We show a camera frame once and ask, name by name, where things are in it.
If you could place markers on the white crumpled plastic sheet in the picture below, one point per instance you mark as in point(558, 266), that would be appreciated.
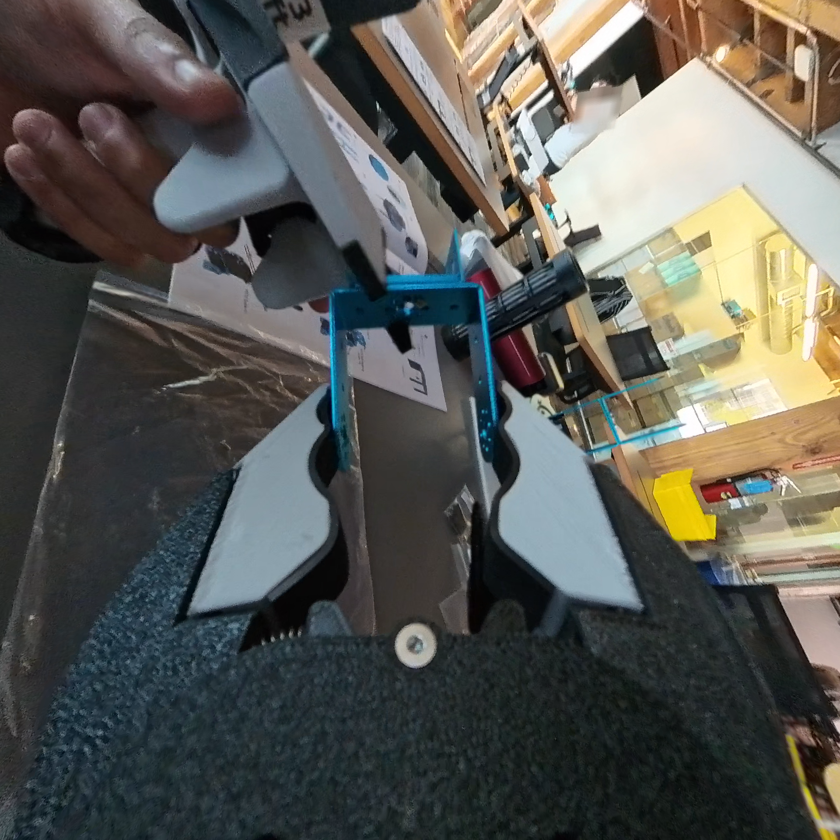
point(476, 246)

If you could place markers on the assembly instruction manual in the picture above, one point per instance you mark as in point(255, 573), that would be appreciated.
point(354, 170)

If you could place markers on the red fire extinguisher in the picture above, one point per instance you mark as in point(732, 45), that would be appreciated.
point(735, 489)

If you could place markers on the black cylindrical bit holder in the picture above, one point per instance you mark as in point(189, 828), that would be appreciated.
point(531, 292)

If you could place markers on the yellow plastic bin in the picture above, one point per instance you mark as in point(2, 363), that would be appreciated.
point(679, 505)

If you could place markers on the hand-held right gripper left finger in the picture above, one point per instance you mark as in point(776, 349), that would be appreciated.
point(262, 525)

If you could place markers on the grey desk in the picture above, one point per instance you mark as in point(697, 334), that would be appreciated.
point(407, 558)

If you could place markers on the blue metal bracket assembly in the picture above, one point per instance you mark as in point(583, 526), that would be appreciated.
point(433, 302)

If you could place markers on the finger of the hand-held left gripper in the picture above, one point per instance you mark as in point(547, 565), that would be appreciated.
point(328, 151)
point(398, 334)

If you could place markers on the clear plastic bag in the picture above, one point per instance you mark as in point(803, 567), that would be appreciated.
point(197, 394)

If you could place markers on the wooden workbench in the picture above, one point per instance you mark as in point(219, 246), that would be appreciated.
point(594, 341)

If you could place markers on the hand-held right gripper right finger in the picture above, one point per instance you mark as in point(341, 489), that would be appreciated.
point(564, 525)

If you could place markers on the large red striped tube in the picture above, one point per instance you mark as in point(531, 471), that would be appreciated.
point(518, 361)

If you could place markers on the person's left hand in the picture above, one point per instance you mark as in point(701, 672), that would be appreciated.
point(79, 65)

